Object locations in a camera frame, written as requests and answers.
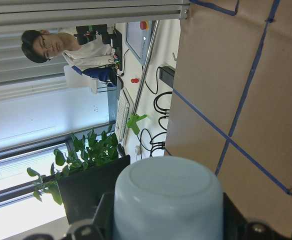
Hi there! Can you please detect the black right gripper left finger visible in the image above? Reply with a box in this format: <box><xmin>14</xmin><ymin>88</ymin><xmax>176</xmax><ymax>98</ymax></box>
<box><xmin>93</xmin><ymin>192</ymin><xmax>114</xmax><ymax>240</ymax></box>

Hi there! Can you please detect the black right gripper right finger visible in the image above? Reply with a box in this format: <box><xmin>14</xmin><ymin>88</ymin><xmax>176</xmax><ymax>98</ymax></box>
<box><xmin>223</xmin><ymin>192</ymin><xmax>247</xmax><ymax>240</ymax></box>

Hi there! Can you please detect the light blue cup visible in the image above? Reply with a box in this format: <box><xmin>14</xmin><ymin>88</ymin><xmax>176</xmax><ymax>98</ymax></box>
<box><xmin>113</xmin><ymin>156</ymin><xmax>224</xmax><ymax>240</ymax></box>

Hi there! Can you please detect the black monitor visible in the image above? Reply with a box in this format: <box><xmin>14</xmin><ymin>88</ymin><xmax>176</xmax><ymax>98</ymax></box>
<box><xmin>57</xmin><ymin>155</ymin><xmax>131</xmax><ymax>225</ymax></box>

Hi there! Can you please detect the green potted plant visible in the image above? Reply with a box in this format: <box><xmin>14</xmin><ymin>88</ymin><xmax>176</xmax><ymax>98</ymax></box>
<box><xmin>26</xmin><ymin>125</ymin><xmax>119</xmax><ymax>205</ymax></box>

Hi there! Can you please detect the white keyboard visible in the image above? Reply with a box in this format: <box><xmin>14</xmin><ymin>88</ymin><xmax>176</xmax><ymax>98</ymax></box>
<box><xmin>114</xmin><ymin>87</ymin><xmax>134</xmax><ymax>145</ymax></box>

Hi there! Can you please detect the small red object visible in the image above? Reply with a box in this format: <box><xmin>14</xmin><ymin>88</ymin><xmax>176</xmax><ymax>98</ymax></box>
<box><xmin>130</xmin><ymin>78</ymin><xmax>140</xmax><ymax>84</ymax></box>

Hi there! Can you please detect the black power adapter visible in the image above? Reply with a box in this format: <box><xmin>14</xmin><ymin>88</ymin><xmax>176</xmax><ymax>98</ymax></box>
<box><xmin>159</xmin><ymin>66</ymin><xmax>175</xmax><ymax>88</ymax></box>

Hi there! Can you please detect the seated person with glasses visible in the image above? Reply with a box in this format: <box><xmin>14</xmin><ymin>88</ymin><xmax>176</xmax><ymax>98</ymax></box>
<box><xmin>21</xmin><ymin>27</ymin><xmax>117</xmax><ymax>87</ymax></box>

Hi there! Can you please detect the teach pendant tablet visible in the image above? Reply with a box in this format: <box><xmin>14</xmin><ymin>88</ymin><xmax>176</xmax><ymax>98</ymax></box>
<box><xmin>125</xmin><ymin>21</ymin><xmax>153</xmax><ymax>66</ymax></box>

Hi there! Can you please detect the green handled reach grabber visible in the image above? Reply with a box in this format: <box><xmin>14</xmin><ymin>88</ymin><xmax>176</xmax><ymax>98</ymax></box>
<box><xmin>126</xmin><ymin>20</ymin><xmax>160</xmax><ymax>135</ymax></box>

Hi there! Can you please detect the aluminium frame post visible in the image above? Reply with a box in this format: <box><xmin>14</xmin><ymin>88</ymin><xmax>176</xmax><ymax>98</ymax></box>
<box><xmin>0</xmin><ymin>0</ymin><xmax>190</xmax><ymax>31</ymax></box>

